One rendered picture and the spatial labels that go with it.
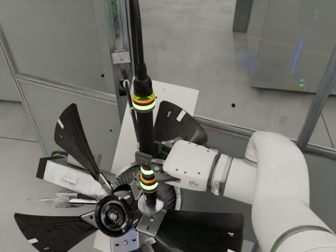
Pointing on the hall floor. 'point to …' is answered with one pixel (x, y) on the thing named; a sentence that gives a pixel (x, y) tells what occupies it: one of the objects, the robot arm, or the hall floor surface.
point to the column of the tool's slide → (121, 102)
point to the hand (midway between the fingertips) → (148, 152)
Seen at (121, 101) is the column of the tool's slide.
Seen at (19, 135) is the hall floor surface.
